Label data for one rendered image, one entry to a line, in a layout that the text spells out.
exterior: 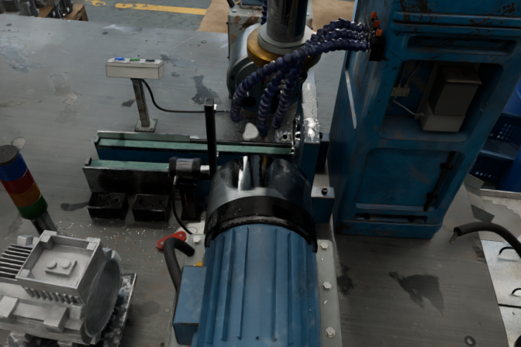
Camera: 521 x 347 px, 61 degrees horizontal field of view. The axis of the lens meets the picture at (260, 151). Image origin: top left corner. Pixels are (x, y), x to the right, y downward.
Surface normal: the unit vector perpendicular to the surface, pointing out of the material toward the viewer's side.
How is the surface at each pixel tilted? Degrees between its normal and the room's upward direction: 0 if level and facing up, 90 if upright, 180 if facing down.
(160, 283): 0
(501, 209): 7
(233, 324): 23
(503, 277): 0
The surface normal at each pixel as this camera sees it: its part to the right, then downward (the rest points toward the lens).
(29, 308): 0.03, -0.69
